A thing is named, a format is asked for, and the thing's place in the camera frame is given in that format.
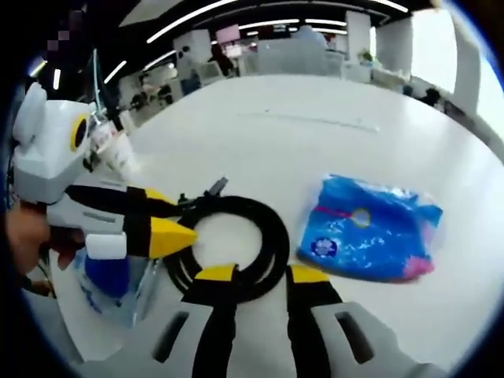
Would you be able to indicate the blue tissue packet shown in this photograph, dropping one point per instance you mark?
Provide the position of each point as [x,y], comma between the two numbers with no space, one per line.
[374,236]

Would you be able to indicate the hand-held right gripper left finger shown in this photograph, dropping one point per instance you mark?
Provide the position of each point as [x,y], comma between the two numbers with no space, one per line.
[216,327]

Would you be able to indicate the green print paper cup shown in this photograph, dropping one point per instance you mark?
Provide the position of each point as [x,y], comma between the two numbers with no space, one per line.
[120,157]

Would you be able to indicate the person's left hand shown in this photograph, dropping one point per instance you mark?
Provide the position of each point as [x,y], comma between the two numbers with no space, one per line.
[27,236]

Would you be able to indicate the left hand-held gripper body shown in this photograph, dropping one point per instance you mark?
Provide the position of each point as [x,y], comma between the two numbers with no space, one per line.
[47,157]

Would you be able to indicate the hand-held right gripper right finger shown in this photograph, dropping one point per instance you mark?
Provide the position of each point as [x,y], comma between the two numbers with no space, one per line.
[307,327]

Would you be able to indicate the potted plant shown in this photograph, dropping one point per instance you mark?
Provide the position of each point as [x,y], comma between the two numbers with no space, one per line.
[368,57]

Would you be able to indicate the black office chair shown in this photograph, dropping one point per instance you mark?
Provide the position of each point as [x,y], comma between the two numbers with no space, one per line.
[433,97]

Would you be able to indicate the clear bag with blue pad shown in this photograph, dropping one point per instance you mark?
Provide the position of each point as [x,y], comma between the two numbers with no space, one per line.
[106,275]

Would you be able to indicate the frosted partition panel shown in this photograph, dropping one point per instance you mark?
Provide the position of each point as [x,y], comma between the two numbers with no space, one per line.
[291,59]

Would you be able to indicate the pink monitor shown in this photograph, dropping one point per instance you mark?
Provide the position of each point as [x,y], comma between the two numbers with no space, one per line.
[227,34]

